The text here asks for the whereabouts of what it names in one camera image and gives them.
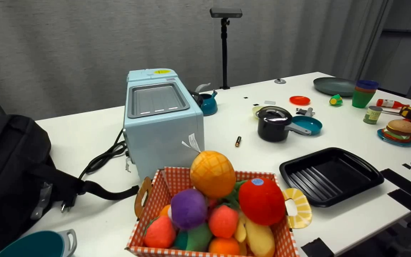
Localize small blue pan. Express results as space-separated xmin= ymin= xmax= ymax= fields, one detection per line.
xmin=293 ymin=115 xmax=323 ymax=135

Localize teal pot bottom left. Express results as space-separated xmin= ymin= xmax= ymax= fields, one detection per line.
xmin=0 ymin=228 xmax=77 ymax=257

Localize small teal kettle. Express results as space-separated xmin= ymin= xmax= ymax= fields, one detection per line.
xmin=191 ymin=82 xmax=218 ymax=115

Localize small battery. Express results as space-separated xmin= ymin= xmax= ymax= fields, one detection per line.
xmin=234 ymin=135 xmax=243 ymax=148

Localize light blue toaster appliance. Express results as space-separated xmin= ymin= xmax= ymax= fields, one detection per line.
xmin=123 ymin=68 xmax=204 ymax=176

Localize orange plush pineapple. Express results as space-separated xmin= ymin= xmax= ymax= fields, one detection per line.
xmin=190 ymin=149 xmax=236 ymax=198

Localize purple plush fruit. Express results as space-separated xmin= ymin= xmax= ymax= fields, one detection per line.
xmin=171 ymin=188 xmax=207 ymax=229

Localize red checkered fruit basket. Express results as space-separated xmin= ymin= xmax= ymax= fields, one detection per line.
xmin=126 ymin=166 xmax=300 ymax=257

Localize red plush tomato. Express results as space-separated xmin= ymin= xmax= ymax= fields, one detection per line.
xmin=238 ymin=176 xmax=286 ymax=225

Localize red plastic disc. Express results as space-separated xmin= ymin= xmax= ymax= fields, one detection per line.
xmin=290 ymin=95 xmax=311 ymax=105

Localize grey tape piece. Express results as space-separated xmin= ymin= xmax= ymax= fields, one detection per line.
xmin=295 ymin=106 xmax=315 ymax=116

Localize plush pineapple slice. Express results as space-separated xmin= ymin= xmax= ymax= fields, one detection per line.
xmin=283 ymin=188 xmax=313 ymax=228

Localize black grill tray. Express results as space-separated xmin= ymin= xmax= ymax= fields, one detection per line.
xmin=280 ymin=146 xmax=384 ymax=206

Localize green yellow toy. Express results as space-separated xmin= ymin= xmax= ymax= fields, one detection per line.
xmin=330 ymin=94 xmax=343 ymax=106

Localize stacked colourful cups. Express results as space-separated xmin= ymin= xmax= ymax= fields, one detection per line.
xmin=353 ymin=79 xmax=378 ymax=108

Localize small green can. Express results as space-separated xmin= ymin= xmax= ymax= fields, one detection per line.
xmin=364 ymin=105 xmax=383 ymax=124

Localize red ketchup bottle toy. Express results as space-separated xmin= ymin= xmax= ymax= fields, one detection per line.
xmin=377 ymin=98 xmax=407 ymax=109

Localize toy burger on plate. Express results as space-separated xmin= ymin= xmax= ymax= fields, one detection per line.
xmin=377 ymin=119 xmax=411 ymax=146

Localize black backpack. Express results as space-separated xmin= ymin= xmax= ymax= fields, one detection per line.
xmin=0 ymin=114 xmax=139 ymax=251

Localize black pot grey handle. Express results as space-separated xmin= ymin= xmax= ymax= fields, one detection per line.
xmin=257 ymin=115 xmax=294 ymax=142

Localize black camera stand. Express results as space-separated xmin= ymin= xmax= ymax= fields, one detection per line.
xmin=210 ymin=7 xmax=243 ymax=89

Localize black power cord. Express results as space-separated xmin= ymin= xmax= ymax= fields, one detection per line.
xmin=60 ymin=128 xmax=129 ymax=212

